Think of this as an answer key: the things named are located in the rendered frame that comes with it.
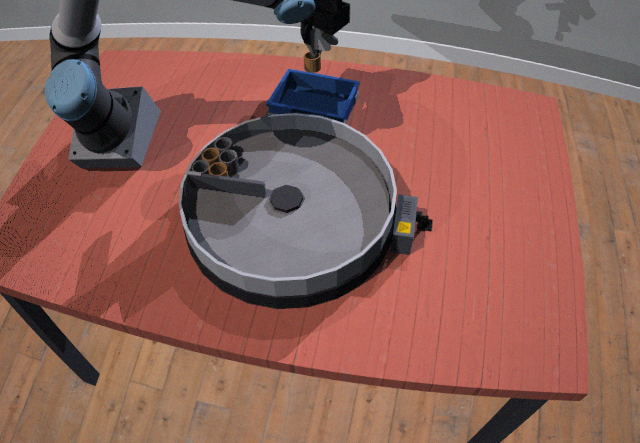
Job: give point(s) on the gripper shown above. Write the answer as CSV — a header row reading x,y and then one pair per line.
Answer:
x,y
328,18

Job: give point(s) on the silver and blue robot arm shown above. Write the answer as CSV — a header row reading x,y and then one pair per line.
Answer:
x,y
73,93

